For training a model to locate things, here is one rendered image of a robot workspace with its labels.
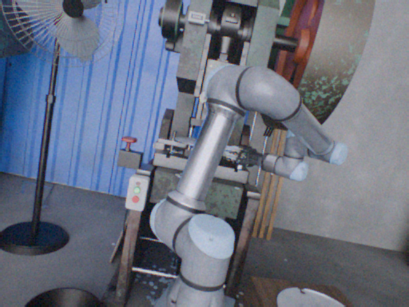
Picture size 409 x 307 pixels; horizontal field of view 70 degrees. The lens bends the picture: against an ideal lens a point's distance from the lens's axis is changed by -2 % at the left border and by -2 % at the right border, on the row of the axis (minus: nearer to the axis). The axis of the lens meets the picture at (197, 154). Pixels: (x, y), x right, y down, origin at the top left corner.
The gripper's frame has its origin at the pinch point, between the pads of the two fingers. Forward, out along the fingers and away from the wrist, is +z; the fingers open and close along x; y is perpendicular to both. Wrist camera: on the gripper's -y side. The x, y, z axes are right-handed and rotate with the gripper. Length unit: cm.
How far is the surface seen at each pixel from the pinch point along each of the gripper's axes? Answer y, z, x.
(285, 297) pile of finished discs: 9, -41, 45
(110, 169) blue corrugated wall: -53, 149, 51
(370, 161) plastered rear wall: -196, -31, 1
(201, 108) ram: -0.1, 18.8, -16.1
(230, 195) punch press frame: -0.2, -5.6, 18.7
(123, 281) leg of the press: 28, 22, 65
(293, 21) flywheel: -49, 5, -73
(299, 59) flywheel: -28, -12, -47
